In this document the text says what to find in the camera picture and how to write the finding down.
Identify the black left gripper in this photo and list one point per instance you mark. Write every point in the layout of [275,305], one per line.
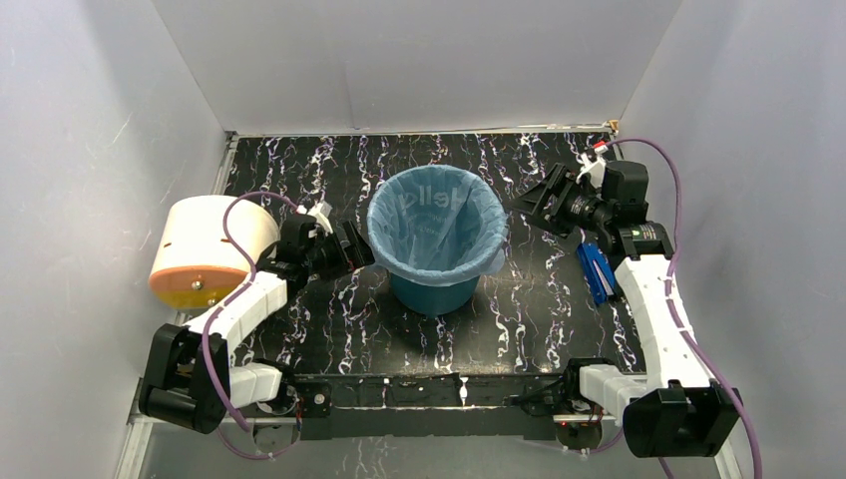
[357,255]

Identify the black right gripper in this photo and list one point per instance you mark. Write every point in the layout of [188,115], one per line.
[533,201]

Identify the teal plastic trash bin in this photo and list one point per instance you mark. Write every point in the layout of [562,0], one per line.
[432,300]

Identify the blue stapler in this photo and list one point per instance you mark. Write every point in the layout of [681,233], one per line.
[599,275]

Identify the light blue plastic bag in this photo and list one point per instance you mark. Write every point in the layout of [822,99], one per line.
[437,225]

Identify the cream orange round container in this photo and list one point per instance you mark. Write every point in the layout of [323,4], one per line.
[197,263]

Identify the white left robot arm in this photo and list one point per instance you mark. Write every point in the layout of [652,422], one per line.
[189,380]

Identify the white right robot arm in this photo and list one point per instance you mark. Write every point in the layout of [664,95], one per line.
[678,409]

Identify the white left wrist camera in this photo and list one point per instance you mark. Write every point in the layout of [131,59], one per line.
[321,212]

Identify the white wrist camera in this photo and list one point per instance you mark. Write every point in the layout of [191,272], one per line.
[321,212]
[593,166]

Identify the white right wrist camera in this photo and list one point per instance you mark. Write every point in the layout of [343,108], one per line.
[593,166]

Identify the black front mounting rail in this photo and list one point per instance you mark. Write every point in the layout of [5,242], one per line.
[533,406]

